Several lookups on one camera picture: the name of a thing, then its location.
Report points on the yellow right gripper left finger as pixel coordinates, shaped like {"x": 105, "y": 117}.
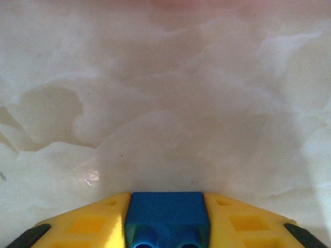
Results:
{"x": 85, "y": 227}

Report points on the blue lego brick with studs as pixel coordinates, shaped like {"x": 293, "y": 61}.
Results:
{"x": 166, "y": 211}

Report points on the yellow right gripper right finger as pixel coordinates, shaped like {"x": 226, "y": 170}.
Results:
{"x": 245, "y": 227}

